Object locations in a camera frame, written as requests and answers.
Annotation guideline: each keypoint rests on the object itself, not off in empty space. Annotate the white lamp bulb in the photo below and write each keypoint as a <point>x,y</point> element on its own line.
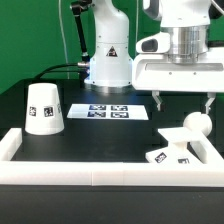
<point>198,121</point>

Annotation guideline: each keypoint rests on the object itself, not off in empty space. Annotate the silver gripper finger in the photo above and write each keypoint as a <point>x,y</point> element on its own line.
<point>159,102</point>
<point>211,96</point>

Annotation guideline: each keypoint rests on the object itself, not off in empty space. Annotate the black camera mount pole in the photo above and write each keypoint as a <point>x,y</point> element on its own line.
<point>77,7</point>

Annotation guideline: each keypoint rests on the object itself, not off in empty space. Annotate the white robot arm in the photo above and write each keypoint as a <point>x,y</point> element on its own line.
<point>179,58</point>

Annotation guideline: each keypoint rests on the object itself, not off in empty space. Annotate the white lamp shade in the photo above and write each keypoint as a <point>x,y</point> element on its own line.
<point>44,114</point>

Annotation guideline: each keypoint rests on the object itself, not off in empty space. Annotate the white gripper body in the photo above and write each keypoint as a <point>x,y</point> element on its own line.
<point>154,70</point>

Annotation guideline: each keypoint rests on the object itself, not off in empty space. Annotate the white fence frame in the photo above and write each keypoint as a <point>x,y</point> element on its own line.
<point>210,173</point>

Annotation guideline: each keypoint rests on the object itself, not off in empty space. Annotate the white marker sheet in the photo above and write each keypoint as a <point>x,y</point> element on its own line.
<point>108,112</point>

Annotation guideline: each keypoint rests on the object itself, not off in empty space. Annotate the white lamp base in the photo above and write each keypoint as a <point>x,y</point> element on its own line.
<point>176,152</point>

